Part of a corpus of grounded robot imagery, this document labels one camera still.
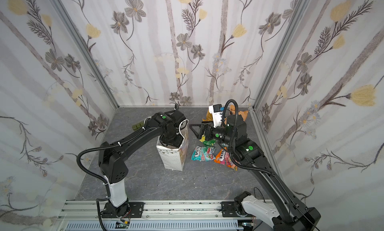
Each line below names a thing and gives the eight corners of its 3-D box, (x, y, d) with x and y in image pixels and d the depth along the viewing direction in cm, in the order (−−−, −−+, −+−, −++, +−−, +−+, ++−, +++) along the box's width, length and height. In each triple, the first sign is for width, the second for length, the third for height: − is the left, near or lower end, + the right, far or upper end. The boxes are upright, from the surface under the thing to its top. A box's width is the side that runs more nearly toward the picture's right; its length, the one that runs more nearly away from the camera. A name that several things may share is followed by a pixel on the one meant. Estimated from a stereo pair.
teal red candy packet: (191, 161, 92) (191, 158, 88) (191, 149, 98) (191, 145, 94) (214, 162, 92) (215, 158, 88) (213, 149, 98) (214, 145, 94)
